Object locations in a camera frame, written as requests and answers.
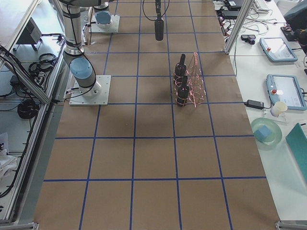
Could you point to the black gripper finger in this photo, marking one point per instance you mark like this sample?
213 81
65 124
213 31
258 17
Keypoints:
158 7

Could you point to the dark glass wine bottle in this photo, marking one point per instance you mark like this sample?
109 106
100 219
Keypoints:
159 28

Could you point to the dark wine bottle in rack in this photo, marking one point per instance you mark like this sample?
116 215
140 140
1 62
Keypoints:
180 71

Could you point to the blue teach pendant upper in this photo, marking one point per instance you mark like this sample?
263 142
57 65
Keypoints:
277 50

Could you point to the blue teach pendant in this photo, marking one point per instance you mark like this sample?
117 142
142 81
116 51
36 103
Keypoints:
285 88
277 50

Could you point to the grey control box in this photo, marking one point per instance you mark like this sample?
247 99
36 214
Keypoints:
31 34

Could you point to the small black adapter brick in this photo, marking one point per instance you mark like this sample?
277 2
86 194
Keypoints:
254 104

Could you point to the blue teach pendant lower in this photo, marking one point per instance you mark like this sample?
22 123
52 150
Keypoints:
285 88

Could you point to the white paper cup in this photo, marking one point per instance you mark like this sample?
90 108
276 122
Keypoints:
278 108

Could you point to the blue foam cube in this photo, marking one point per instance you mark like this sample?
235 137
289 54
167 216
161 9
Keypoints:
262 133

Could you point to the crumpled white cloth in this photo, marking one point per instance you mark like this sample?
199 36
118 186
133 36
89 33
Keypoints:
8 163

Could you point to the copper wire wine rack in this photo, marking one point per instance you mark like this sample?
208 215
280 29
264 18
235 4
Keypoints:
195 82

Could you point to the aluminium frame post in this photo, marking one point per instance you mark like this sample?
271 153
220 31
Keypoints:
238 24

